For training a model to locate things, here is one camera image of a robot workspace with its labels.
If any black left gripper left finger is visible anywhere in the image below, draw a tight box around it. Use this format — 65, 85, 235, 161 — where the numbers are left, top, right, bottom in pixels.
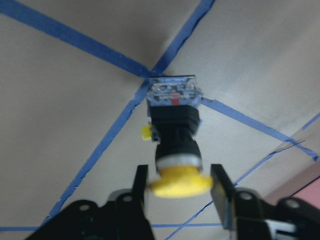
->
105, 165, 155, 240

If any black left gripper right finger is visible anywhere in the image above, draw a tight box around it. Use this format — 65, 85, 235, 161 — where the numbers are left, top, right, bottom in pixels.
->
210, 164, 273, 240

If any yellow push button switch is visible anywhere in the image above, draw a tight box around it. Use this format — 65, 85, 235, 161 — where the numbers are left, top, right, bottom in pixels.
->
141, 75, 213, 199

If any pink plastic bin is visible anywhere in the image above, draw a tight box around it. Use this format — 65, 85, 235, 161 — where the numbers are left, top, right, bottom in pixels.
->
263, 162, 320, 205

